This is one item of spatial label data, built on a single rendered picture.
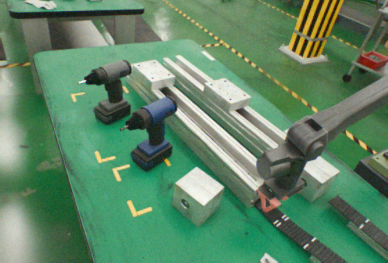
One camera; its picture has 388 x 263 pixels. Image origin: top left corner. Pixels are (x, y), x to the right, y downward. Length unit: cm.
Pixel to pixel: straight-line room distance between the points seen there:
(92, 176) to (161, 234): 28
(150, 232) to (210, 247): 16
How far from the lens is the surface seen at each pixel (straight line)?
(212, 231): 85
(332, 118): 74
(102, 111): 111
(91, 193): 91
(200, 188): 80
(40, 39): 242
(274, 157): 70
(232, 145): 97
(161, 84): 118
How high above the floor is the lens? 148
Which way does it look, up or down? 37 degrees down
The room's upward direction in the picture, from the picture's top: 10 degrees clockwise
